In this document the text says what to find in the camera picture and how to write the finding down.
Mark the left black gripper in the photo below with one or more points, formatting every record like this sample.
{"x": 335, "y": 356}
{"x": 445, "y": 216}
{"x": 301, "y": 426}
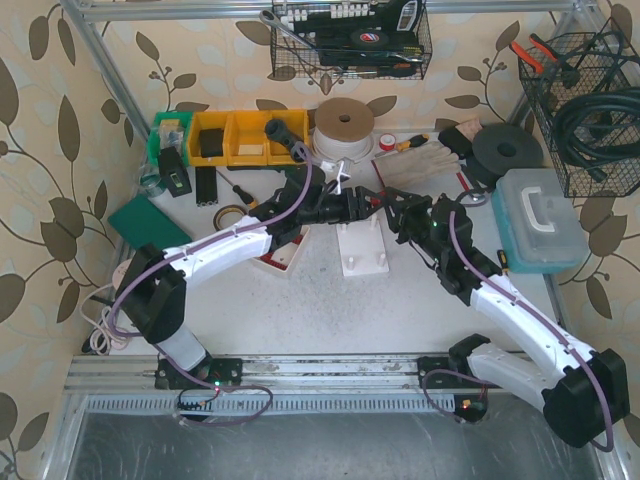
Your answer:
{"x": 347, "y": 206}

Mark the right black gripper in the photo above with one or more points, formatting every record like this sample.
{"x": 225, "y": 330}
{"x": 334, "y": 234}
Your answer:
{"x": 401, "y": 216}

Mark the beige work glove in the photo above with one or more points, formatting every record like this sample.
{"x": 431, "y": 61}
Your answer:
{"x": 415, "y": 165}

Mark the white peg base plate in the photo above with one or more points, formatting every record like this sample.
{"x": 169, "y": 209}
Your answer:
{"x": 361, "y": 248}

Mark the white tray of springs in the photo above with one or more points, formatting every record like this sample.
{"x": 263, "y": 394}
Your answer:
{"x": 282, "y": 262}

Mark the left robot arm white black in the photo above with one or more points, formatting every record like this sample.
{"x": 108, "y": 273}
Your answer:
{"x": 153, "y": 290}

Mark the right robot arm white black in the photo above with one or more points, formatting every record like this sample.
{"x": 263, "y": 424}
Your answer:
{"x": 580, "y": 391}

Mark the orange black screwdriver right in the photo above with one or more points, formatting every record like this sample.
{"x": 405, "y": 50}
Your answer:
{"x": 413, "y": 142}

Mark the red tape roll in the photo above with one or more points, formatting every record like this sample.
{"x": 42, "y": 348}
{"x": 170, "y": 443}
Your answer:
{"x": 387, "y": 142}

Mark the black sanding block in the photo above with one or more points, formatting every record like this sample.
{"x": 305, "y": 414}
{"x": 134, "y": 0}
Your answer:
{"x": 456, "y": 141}

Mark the black pipe fitting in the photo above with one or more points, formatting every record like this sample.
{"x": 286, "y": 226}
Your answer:
{"x": 277, "y": 131}

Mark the small yellow black screwdriver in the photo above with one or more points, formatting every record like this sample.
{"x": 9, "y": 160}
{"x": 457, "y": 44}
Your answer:
{"x": 503, "y": 261}

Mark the black filament spool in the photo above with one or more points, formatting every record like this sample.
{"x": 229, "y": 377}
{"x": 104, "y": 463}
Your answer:
{"x": 498, "y": 148}

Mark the orange tip screwdriver left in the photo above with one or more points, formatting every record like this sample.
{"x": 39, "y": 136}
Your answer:
{"x": 247, "y": 198}

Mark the brown tape roll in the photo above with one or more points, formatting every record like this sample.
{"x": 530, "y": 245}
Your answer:
{"x": 227, "y": 216}

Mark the teal clear toolbox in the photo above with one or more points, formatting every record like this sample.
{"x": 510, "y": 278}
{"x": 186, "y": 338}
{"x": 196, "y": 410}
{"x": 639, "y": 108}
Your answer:
{"x": 538, "y": 227}

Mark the black ribbed block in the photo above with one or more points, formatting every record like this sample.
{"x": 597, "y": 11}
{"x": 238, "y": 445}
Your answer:
{"x": 206, "y": 186}

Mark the yellow storage bin row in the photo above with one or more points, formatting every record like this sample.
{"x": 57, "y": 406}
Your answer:
{"x": 237, "y": 138}

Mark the black green device box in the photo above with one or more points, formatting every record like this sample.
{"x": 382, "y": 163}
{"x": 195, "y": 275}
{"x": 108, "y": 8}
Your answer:
{"x": 173, "y": 172}

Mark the green storage bin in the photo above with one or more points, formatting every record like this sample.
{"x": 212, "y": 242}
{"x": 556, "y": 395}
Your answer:
{"x": 169, "y": 129}

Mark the glass jar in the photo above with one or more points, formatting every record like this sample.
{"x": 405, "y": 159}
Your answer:
{"x": 150, "y": 183}

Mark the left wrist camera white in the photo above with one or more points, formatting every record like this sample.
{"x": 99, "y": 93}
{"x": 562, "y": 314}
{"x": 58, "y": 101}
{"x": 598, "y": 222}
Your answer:
{"x": 338, "y": 172}

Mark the red handled hex key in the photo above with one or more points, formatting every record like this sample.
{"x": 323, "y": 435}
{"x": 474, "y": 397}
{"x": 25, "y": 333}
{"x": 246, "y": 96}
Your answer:
{"x": 473, "y": 194}

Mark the white cable spool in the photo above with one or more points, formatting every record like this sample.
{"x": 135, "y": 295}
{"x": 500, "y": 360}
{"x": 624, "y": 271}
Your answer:
{"x": 343, "y": 130}

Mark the wire basket top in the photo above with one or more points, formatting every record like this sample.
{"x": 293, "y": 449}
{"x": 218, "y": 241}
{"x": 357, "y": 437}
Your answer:
{"x": 334, "y": 41}

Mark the wire basket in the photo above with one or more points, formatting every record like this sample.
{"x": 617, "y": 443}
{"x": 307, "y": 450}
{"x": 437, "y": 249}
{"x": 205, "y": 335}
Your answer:
{"x": 334, "y": 41}
{"x": 588, "y": 112}

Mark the orange handled pliers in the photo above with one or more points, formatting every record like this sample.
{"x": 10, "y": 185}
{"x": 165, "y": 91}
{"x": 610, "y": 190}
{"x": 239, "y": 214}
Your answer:
{"x": 539, "y": 45}

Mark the wire basket right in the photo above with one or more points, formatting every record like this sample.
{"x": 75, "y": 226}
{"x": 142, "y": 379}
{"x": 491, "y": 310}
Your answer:
{"x": 588, "y": 112}

